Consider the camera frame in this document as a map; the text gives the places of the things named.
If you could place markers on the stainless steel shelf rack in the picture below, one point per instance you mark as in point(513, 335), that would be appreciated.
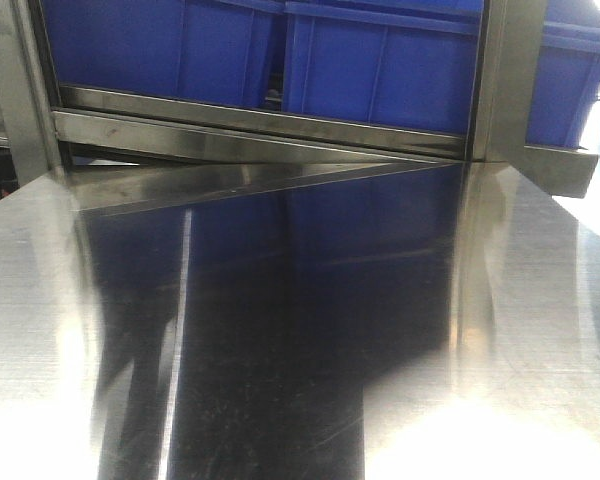
point(43, 124)

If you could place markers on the blue plastic bin middle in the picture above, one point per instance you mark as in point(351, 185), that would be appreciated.
point(411, 67)

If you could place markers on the blue plastic bin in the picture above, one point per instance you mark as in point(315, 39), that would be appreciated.
point(209, 51)
point(567, 78)
point(411, 67)

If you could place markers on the blue plastic bin left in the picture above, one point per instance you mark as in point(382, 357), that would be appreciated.
point(209, 51)

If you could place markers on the blue plastic bin right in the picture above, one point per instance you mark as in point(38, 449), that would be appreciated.
point(567, 78)

